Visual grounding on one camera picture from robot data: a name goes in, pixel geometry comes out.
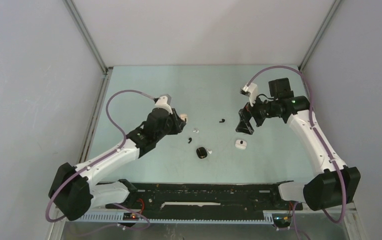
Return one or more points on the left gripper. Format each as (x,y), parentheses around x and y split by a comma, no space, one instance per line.
(178,123)

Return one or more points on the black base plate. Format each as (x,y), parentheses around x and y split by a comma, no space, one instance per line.
(205,201)

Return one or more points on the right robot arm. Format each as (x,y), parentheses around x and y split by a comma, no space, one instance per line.
(334,182)

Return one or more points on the white earbud charging case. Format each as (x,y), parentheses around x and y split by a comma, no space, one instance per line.
(241,144)

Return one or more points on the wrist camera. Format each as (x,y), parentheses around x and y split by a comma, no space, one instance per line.
(251,91)
(163,102)

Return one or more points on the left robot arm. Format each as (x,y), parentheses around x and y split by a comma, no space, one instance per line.
(77,189)

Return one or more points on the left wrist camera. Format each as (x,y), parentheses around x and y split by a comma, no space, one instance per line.
(163,102)

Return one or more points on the beige earbud charging case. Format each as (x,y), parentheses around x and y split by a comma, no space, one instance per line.
(184,117)

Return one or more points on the grey cable duct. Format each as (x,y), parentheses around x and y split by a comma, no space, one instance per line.
(128,217)

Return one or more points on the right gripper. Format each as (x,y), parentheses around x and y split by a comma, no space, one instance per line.
(245,114)

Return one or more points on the black earbud charging case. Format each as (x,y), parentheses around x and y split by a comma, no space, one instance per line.
(201,152)

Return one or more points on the aluminium frame rail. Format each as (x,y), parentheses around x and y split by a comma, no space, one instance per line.
(336,210)

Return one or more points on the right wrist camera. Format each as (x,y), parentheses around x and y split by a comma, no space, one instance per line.
(251,91)

